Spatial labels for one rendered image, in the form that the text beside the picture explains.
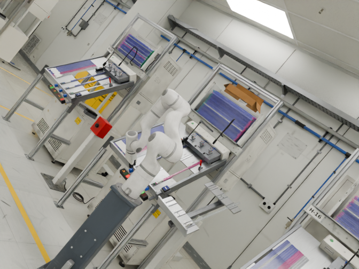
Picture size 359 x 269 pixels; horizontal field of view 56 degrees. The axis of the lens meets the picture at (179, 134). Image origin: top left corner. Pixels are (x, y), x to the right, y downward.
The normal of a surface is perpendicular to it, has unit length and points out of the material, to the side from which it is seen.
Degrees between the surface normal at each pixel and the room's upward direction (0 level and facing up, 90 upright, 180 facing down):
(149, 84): 90
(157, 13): 90
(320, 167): 90
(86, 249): 90
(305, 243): 44
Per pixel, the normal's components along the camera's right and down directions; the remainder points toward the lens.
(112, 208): -0.15, -0.07
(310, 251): 0.13, -0.79
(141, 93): 0.61, 0.54
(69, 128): -0.47, -0.34
